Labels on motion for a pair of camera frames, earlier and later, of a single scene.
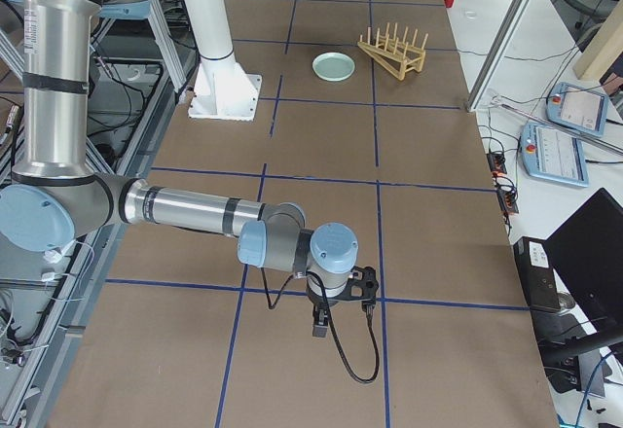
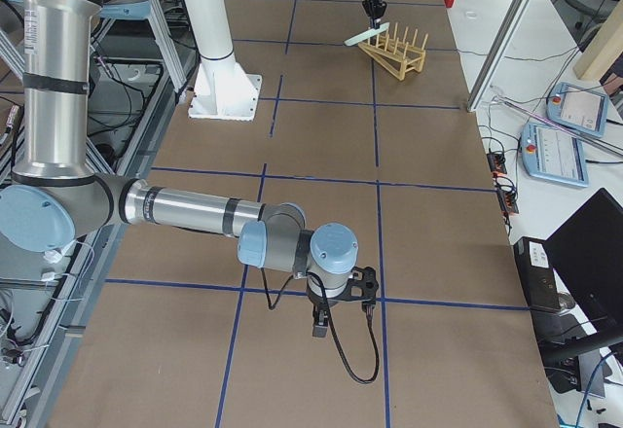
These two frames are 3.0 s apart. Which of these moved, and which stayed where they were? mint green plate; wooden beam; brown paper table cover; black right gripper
Moved: mint green plate
Stayed: black right gripper; wooden beam; brown paper table cover
